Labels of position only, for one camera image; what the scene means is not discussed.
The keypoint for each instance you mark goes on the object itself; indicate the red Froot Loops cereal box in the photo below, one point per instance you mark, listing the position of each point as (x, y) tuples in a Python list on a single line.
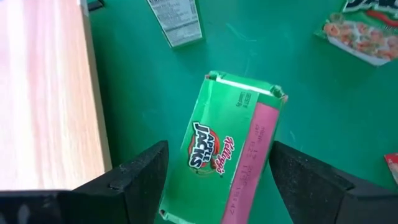
[(393, 168)]

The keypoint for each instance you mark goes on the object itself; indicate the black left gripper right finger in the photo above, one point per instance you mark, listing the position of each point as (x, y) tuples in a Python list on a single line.
[(326, 202)]

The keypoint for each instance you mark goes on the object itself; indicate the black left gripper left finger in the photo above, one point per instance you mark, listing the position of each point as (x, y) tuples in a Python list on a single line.
[(93, 205)]

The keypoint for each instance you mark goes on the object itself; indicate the wooden shelf board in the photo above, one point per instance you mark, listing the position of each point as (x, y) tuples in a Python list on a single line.
[(46, 93)]

